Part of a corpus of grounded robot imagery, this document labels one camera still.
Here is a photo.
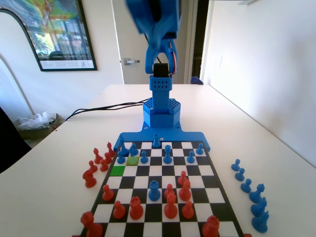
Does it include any blue board mounting plate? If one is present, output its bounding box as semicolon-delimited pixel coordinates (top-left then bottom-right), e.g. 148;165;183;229
115;124;212;153

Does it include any blue king chess piece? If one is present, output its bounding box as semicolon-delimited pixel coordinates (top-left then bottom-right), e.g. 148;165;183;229
118;135;129;157

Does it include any red bishop chess piece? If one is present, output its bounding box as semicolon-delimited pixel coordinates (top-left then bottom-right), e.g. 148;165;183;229
93;147;104;164
106;142;116;158

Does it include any blue queen chess piece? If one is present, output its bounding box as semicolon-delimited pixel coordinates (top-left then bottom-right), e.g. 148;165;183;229
162;144;173;165

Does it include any red queen chess piece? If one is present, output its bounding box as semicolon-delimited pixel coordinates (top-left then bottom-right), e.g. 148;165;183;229
163;192;179;220

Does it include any red rook chess piece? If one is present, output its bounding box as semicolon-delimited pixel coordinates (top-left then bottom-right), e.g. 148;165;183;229
201;215;221;237
80;211;104;237

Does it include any blue knight chess piece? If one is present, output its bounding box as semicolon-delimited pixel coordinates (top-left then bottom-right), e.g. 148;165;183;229
251;209;270;234
250;197;268;218

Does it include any white door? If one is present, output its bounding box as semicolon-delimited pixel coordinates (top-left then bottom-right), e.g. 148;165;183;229
112;0;198;85

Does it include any black white chessboard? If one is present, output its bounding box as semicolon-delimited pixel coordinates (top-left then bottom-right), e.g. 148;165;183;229
79;140;245;237

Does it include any clear plastic bag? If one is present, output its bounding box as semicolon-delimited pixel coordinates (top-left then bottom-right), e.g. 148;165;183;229
17;111;57;130

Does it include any white curved furniture panel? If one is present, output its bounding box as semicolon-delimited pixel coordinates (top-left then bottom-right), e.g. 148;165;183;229
0;53;35;119

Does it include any cardboard box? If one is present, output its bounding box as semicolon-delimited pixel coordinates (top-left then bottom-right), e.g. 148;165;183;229
14;113;65;140

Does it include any red white servo wire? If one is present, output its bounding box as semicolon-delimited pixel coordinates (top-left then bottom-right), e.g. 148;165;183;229
168;39;179;76

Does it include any black framed wall poster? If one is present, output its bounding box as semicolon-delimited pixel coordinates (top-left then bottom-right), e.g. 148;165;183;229
0;0;98;73

